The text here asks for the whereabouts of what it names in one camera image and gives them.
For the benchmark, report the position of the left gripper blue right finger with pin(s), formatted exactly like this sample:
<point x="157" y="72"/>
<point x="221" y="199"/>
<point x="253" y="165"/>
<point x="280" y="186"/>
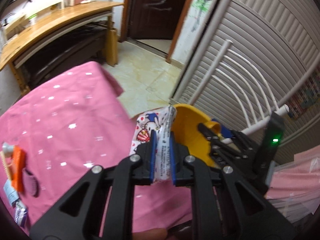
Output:
<point x="172" y="157"/>

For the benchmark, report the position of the beige woven item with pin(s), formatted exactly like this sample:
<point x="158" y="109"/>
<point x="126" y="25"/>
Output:
<point x="6" y="166"/>

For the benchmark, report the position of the light blue paper receipt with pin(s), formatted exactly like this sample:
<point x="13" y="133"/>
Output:
<point x="10" y="193"/>

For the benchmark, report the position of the white jar green lid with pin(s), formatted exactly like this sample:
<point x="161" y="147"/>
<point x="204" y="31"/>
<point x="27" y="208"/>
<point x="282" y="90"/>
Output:
<point x="32" y="19"/>

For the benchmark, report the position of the grey white tube bottle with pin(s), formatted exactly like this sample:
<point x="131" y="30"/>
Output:
<point x="7" y="149"/>

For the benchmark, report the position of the orange carton box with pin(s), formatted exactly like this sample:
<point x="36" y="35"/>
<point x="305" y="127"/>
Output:
<point x="18" y="164"/>

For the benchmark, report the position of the pink star tablecloth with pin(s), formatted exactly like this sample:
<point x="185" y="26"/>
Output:
<point x="66" y="126"/>

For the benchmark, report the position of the yellow trash bin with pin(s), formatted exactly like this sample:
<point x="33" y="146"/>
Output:
<point x="186" y="132"/>

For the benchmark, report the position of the silver purple wrapper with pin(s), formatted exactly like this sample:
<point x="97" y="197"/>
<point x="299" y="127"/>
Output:
<point x="21" y="213"/>

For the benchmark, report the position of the cartoon printed white bag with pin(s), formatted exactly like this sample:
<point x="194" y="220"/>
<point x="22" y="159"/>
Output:
<point x="154" y="127"/>

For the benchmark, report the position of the purple knitted pouch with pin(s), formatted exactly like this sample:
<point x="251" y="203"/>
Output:
<point x="30" y="183"/>

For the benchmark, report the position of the white desk shelf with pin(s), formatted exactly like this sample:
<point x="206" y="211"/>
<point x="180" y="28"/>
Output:
<point x="21" y="19"/>

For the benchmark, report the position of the dark brown door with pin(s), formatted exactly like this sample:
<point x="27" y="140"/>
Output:
<point x="154" y="19"/>

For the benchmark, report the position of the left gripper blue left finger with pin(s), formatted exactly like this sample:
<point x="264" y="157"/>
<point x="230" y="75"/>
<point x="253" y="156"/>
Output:
<point x="153" y="148"/>

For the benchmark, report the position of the wooden desk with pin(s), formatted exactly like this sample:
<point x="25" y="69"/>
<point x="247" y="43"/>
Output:
<point x="48" y="29"/>

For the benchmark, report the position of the white metal chair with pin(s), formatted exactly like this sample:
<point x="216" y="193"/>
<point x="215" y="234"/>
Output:
<point x="246" y="84"/>

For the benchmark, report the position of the person's left hand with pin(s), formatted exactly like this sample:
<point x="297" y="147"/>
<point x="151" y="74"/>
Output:
<point x="153" y="234"/>

